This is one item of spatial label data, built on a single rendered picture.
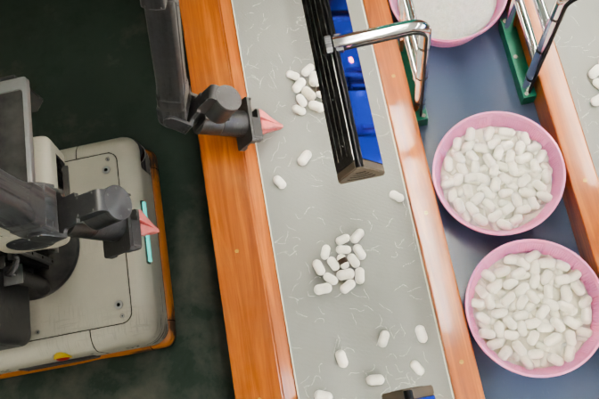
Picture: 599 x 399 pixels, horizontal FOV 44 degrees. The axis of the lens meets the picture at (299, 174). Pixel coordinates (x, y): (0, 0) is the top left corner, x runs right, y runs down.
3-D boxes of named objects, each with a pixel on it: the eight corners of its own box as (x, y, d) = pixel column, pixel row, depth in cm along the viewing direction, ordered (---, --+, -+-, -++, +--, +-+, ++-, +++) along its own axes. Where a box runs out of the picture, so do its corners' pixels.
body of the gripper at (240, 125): (253, 96, 156) (222, 93, 152) (260, 140, 153) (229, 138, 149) (239, 109, 161) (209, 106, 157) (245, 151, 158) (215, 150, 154)
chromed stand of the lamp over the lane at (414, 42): (345, 142, 167) (326, 54, 125) (328, 64, 173) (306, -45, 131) (427, 125, 166) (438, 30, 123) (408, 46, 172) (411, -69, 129)
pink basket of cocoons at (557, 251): (479, 390, 148) (484, 389, 139) (447, 261, 156) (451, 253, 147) (611, 365, 146) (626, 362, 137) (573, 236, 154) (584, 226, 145)
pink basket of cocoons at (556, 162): (477, 268, 155) (482, 260, 146) (406, 167, 163) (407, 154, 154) (582, 200, 156) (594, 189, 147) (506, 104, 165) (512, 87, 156)
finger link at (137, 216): (168, 214, 132) (129, 207, 125) (173, 252, 130) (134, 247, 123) (142, 223, 136) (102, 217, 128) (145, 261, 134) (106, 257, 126)
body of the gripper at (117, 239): (133, 192, 127) (100, 186, 121) (139, 250, 124) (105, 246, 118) (107, 203, 130) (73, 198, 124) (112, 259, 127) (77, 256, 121)
